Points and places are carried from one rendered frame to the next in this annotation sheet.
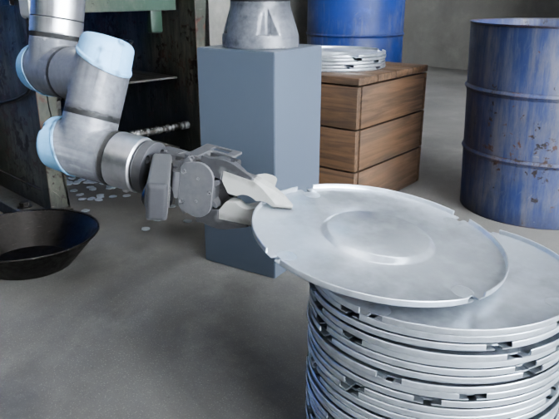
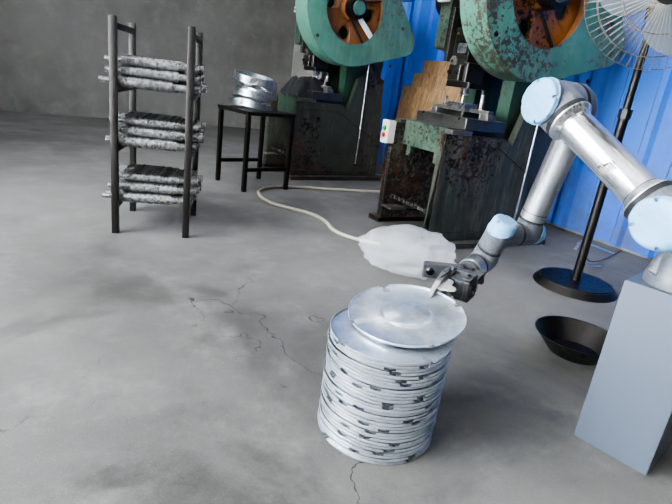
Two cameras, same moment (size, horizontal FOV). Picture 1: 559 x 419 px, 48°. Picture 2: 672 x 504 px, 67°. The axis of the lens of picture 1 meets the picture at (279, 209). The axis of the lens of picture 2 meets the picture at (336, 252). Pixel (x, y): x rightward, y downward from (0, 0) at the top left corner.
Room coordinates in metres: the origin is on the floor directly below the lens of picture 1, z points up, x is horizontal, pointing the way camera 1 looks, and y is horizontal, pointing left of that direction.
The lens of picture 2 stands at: (0.73, -1.28, 0.81)
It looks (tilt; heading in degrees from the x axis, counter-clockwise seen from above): 19 degrees down; 103
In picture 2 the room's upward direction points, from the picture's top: 8 degrees clockwise
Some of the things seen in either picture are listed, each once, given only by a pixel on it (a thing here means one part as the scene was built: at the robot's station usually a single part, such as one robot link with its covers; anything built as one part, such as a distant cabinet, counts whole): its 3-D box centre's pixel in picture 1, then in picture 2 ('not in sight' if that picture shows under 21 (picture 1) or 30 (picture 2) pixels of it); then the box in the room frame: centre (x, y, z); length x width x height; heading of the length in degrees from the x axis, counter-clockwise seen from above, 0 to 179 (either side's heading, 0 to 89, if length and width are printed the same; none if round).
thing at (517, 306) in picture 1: (438, 266); (390, 332); (0.64, -0.18, 0.26); 0.29 x 0.29 x 0.01
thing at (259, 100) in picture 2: not in sight; (253, 130); (-0.81, 2.20, 0.40); 0.45 x 0.40 x 0.79; 147
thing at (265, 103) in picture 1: (261, 156); (647, 368); (1.27, 0.04, 0.23); 0.18 x 0.18 x 0.45; 58
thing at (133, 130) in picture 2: not in sight; (156, 129); (-0.75, 0.94, 0.47); 0.46 x 0.43 x 0.95; 25
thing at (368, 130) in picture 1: (332, 125); not in sight; (1.81, -0.15, 0.18); 0.40 x 0.38 x 0.35; 52
